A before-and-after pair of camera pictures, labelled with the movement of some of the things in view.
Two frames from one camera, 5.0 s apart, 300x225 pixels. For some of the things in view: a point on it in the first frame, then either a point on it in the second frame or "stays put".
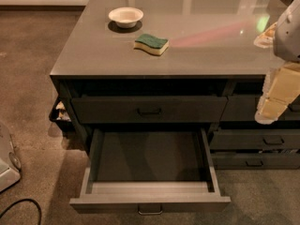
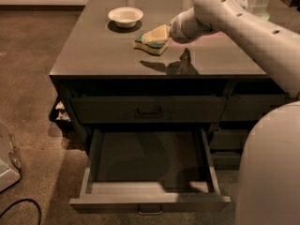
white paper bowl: x=126 y=17 stays put
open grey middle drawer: x=149 y=170 stays put
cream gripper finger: x=280 y=88 → x=184 y=27
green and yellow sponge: x=150 y=43 stays put
